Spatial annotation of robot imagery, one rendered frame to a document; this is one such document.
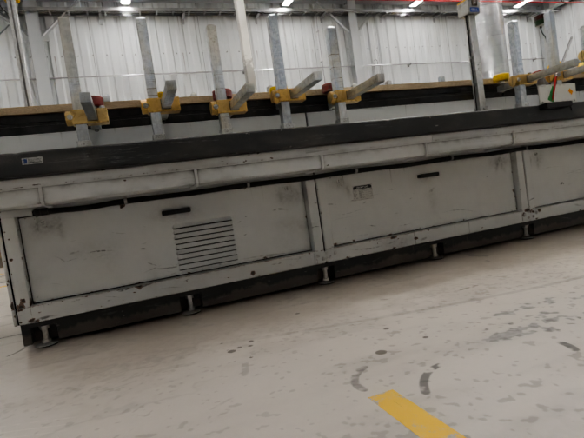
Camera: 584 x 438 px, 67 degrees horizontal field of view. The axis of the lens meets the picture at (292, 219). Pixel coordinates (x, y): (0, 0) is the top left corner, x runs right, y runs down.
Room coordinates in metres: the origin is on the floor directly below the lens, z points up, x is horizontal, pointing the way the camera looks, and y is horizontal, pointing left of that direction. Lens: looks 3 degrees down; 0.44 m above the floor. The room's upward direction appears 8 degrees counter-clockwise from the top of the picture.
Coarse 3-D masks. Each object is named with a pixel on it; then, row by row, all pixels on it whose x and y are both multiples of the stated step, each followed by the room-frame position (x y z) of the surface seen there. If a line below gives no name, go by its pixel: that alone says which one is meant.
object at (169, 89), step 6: (168, 84) 1.39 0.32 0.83; (174, 84) 1.40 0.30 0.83; (168, 90) 1.40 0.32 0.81; (174, 90) 1.41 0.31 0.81; (162, 96) 1.57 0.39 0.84; (168, 96) 1.47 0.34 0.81; (174, 96) 1.48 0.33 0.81; (162, 102) 1.59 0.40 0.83; (168, 102) 1.54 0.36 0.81; (168, 114) 1.73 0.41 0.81; (162, 120) 1.78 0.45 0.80
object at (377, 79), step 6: (372, 78) 1.67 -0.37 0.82; (378, 78) 1.64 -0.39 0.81; (384, 78) 1.65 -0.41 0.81; (360, 84) 1.76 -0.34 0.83; (366, 84) 1.72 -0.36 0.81; (372, 84) 1.68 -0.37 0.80; (378, 84) 1.69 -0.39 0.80; (348, 90) 1.85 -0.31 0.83; (354, 90) 1.81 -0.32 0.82; (360, 90) 1.77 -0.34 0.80; (366, 90) 1.76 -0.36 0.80; (348, 96) 1.86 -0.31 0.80; (354, 96) 1.85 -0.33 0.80; (330, 108) 2.03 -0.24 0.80
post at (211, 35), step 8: (208, 24) 1.71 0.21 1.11; (208, 32) 1.70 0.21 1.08; (208, 40) 1.71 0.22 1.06; (216, 40) 1.71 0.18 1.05; (208, 48) 1.73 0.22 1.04; (216, 48) 1.71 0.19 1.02; (216, 56) 1.70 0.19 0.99; (216, 64) 1.70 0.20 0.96; (216, 72) 1.70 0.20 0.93; (216, 80) 1.70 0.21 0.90; (216, 88) 1.70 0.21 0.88; (224, 88) 1.71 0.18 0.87; (216, 96) 1.71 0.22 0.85; (224, 96) 1.71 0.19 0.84; (224, 120) 1.70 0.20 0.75; (224, 128) 1.70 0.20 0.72
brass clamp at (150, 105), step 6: (144, 102) 1.61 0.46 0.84; (150, 102) 1.61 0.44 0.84; (156, 102) 1.62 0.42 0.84; (174, 102) 1.64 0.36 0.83; (144, 108) 1.60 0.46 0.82; (150, 108) 1.61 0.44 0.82; (156, 108) 1.61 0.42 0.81; (162, 108) 1.62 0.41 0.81; (168, 108) 1.63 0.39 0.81; (174, 108) 1.63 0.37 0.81; (180, 108) 1.64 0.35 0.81; (144, 114) 1.63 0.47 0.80; (162, 114) 1.67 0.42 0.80
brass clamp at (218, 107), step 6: (210, 102) 1.70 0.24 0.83; (216, 102) 1.69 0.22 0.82; (222, 102) 1.70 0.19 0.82; (228, 102) 1.70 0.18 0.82; (210, 108) 1.71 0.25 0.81; (216, 108) 1.68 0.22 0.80; (222, 108) 1.69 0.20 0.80; (228, 108) 1.70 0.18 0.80; (240, 108) 1.72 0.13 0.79; (246, 108) 1.72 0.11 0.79; (216, 114) 1.71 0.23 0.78; (234, 114) 1.75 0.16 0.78
